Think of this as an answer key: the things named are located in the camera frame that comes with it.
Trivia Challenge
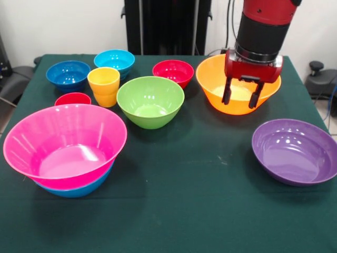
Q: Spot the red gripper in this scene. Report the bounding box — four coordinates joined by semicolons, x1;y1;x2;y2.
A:
221;47;284;109

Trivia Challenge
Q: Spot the purple bowl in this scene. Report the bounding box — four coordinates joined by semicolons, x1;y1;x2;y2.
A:
251;118;337;187

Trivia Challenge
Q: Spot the large pink bowl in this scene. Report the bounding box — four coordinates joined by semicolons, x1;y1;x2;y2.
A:
3;103;128;190

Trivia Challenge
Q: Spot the large orange bowl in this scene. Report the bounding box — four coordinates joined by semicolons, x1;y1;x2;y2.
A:
195;53;282;116

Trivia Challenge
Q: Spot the small red bowl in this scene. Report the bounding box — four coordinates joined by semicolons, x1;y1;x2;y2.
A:
152;60;195;90

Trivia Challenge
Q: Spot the black knobbed device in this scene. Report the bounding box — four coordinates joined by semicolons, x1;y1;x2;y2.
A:
304;61;337;118

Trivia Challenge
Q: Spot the green bowl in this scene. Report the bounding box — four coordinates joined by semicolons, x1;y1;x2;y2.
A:
116;75;185;130

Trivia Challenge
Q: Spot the dark green tablecloth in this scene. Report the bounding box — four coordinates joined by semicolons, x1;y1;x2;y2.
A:
0;54;337;253

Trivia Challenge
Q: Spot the small light blue bowl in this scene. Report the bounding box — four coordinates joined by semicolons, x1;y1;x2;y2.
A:
93;49;136;81

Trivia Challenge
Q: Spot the yellow cup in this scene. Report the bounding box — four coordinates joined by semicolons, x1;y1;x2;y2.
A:
87;66;121;108

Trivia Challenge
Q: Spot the red cup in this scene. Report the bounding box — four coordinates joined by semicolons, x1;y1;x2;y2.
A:
54;92;92;106

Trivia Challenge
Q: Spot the small dark blue bowl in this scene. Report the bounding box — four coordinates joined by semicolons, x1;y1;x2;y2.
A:
46;60;92;93

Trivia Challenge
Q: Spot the large light blue bowl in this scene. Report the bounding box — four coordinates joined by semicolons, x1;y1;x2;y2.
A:
34;160;115;199

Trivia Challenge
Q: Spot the black chair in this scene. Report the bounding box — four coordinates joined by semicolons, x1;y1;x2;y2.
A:
0;33;36;108

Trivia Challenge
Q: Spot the black wall cable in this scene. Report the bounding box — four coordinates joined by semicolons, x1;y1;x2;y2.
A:
205;0;239;56

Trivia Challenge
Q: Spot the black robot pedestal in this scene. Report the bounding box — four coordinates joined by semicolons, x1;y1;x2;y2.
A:
121;0;221;56

